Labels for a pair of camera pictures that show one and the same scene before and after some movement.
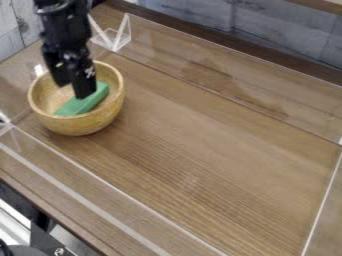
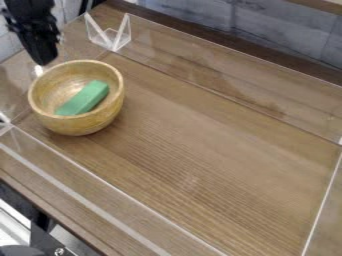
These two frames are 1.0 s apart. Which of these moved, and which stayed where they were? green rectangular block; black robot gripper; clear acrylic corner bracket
Moved: black robot gripper
Stayed: clear acrylic corner bracket; green rectangular block
